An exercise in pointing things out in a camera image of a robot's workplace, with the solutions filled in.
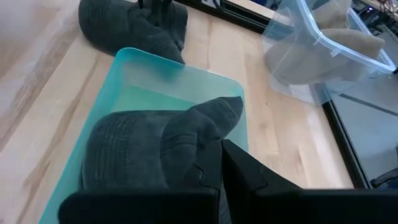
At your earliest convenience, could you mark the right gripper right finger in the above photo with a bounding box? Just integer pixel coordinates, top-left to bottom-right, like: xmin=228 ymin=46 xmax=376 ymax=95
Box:
xmin=222 ymin=139 xmax=398 ymax=224

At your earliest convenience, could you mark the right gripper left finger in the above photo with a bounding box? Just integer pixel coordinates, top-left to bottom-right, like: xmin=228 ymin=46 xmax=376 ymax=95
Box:
xmin=58 ymin=139 xmax=224 ymax=224

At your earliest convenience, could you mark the dark gray baseball cap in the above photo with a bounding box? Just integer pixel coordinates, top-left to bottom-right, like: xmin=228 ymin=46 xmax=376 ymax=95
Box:
xmin=80 ymin=96 xmax=244 ymax=191
xmin=77 ymin=0 xmax=189 ymax=65

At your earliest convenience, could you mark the teal plastic bin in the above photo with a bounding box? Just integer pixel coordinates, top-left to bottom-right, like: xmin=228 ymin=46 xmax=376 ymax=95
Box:
xmin=39 ymin=47 xmax=249 ymax=224

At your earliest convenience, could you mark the clear plastic bin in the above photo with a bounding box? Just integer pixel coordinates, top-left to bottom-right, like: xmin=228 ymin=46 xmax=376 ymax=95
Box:
xmin=261 ymin=0 xmax=397 ymax=106

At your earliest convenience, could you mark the beige baseball cap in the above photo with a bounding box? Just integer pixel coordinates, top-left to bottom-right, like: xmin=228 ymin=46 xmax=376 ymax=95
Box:
xmin=264 ymin=0 xmax=386 ymax=86

